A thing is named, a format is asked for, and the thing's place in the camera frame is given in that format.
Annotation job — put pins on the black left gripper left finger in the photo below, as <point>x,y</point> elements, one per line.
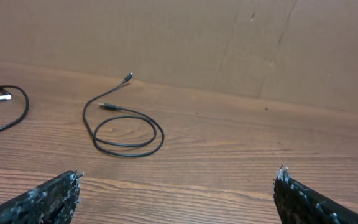
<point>53,201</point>

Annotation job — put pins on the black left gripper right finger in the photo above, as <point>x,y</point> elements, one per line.
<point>300,204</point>

